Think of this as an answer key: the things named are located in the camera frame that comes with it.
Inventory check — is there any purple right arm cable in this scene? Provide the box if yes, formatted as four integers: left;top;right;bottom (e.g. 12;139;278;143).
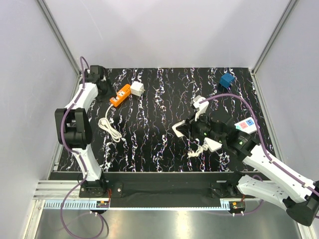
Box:
199;93;306;216

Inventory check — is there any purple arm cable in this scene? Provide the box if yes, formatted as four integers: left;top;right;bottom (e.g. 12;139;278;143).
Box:
199;93;306;216
61;56;109;239

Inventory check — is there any black marble mat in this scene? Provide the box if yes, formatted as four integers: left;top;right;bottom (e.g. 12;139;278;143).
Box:
58;67;275;173

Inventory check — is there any blue cube adapter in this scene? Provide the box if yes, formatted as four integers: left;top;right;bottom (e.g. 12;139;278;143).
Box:
219;73;235;89

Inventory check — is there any white cube adapter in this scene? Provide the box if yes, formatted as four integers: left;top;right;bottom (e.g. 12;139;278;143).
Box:
130;81;145;97

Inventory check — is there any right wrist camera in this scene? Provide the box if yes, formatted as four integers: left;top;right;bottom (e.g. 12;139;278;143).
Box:
190;95;209;121

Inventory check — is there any orange power strip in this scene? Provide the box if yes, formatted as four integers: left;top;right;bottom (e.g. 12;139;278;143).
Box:
110;84;131;107

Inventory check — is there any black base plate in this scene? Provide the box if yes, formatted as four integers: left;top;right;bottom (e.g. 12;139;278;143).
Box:
79;171;259;209

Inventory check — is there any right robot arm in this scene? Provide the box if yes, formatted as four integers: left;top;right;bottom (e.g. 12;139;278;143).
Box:
172;115;319;226

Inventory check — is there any white USB charger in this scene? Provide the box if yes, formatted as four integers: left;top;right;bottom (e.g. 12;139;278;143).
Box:
172;121;188;138

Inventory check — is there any white strip cord bundle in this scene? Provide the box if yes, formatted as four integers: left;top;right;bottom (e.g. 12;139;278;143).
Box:
187;144;209;158

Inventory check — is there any slotted cable duct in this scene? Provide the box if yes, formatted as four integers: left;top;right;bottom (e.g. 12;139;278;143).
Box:
44;200;245;211

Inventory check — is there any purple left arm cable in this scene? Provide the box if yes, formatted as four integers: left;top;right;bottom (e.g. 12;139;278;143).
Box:
61;56;109;239

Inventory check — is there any white power strip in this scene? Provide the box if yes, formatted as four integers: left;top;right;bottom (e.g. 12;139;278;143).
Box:
201;117;257;152

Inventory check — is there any white orange-strip cord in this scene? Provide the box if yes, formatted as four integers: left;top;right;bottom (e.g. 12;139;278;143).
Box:
98;104;123;143

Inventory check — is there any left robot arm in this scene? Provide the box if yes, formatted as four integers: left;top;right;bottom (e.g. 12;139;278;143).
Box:
55;65;209;172

